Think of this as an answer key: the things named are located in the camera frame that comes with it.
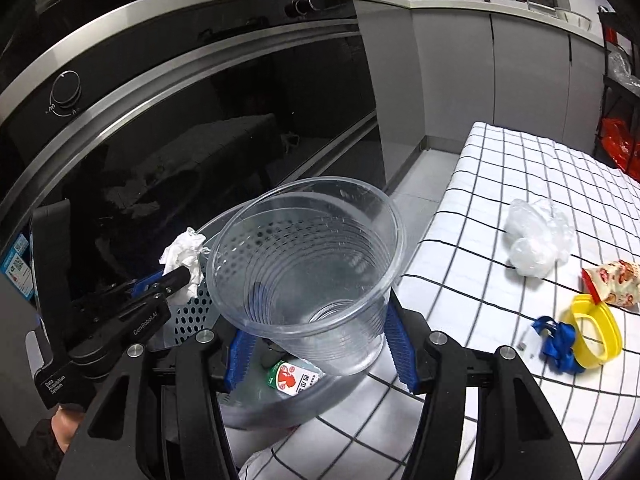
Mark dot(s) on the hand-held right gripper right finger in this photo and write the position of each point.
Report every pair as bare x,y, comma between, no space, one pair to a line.
400,350

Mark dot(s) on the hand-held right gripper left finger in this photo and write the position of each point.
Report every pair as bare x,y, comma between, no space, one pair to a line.
240,357

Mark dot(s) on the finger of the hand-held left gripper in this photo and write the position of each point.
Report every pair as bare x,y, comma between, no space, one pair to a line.
147,281
135,327

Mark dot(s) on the white tissue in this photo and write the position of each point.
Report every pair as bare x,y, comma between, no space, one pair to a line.
180,252

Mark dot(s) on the green white carton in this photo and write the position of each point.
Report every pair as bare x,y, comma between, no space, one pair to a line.
292,377

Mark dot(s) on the grey perforated waste basket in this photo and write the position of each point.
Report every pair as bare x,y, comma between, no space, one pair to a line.
280,412

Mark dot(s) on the clear plastic cup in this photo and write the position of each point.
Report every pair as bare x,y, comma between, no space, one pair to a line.
300,260

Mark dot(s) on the person's left forearm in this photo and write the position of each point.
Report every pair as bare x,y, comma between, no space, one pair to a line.
40,455

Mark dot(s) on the person's left hand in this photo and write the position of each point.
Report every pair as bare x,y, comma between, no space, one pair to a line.
65,427

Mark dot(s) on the blue energy label sticker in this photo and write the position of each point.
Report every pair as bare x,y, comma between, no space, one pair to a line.
17,265

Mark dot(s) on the white black checkered tablecloth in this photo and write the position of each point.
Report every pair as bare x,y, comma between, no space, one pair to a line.
475,285

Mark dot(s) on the white plastic bag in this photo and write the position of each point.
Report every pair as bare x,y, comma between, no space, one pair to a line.
535,240

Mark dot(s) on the black built-in oven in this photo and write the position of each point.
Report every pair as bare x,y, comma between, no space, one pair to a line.
200,110

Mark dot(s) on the black control knob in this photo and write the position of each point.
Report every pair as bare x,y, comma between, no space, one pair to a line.
65,89
300,5

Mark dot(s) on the yellow tape roll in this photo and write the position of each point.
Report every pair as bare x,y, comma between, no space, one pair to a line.
614,332

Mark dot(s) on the red white snack wrapper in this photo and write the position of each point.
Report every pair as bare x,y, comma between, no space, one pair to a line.
615,280

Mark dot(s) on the grey kitchen cabinet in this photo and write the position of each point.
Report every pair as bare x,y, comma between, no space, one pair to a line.
450,75

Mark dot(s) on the red plastic bag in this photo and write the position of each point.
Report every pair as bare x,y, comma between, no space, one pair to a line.
622,147

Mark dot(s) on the black shelf rack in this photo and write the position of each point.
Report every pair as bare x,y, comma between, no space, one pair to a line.
602,100

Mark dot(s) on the clear plastic bag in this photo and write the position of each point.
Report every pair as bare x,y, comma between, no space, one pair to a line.
622,70

